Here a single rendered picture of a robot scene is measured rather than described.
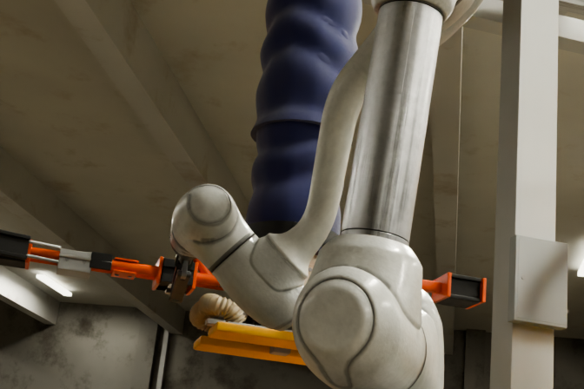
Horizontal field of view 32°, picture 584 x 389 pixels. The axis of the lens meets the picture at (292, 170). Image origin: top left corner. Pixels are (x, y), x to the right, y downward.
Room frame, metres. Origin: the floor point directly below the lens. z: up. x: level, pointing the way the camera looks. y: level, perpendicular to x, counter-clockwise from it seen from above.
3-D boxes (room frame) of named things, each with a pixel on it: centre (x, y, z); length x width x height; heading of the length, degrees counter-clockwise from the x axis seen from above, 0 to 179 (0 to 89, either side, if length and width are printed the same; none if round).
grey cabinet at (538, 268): (3.39, -0.88, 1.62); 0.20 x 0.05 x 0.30; 104
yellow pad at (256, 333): (2.13, -0.04, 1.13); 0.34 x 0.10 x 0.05; 103
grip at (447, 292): (2.03, -0.37, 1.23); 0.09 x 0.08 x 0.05; 13
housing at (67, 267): (2.11, 0.44, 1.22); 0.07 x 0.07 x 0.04; 13
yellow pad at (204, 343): (2.31, 0.01, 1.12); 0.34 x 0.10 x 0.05; 103
